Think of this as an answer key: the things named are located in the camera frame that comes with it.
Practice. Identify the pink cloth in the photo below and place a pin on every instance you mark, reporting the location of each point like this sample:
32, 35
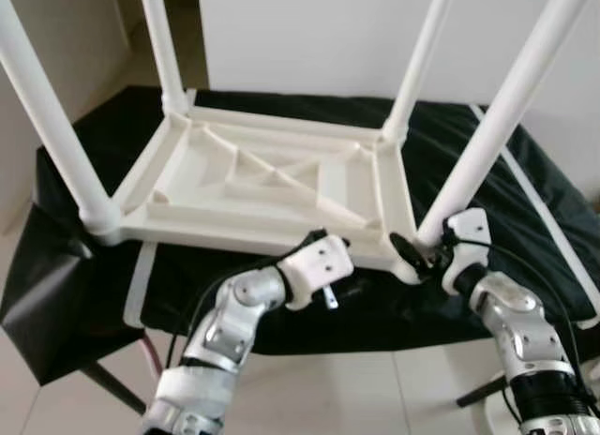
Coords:
148, 351

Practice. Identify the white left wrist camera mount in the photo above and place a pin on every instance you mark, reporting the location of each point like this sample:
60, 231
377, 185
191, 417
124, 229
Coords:
317, 266

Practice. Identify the white plastic table leg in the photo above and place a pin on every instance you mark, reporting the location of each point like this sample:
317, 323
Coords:
52, 126
164, 51
506, 97
417, 60

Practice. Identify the black metal stand leg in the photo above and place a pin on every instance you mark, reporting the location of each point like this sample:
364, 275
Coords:
483, 390
112, 386

